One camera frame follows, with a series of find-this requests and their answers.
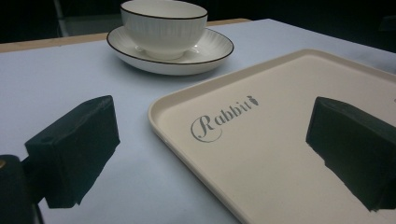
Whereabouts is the metal stand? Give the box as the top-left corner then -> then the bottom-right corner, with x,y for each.
52,0 -> 71,37

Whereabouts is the white plate with dark rim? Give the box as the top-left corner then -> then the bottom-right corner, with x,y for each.
106,25 -> 234,77

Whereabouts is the white bowl with dark rim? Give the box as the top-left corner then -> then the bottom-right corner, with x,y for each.
120,0 -> 208,61

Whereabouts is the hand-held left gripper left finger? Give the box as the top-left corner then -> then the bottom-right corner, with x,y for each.
23,94 -> 121,209

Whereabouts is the cream plastic tray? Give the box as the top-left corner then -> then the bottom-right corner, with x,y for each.
148,48 -> 396,224

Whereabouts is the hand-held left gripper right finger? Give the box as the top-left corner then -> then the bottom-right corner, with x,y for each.
305,96 -> 396,213

